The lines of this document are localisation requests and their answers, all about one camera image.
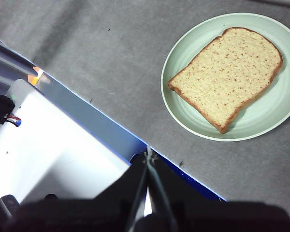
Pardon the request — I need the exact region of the orange tape piece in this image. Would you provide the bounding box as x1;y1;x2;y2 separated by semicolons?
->
26;66;51;86

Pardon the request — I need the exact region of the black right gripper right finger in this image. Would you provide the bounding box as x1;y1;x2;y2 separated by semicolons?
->
145;153;290;232

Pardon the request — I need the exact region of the black box with wires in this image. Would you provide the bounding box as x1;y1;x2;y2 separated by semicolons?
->
0;93;22;128

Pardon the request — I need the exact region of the toasted bread slice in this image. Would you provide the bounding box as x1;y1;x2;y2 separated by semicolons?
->
168;27;284;134

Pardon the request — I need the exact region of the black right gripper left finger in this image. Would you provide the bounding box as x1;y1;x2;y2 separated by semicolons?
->
0;152;149;232

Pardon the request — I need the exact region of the pale green round plate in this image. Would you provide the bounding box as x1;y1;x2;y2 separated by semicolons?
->
160;12;290;142

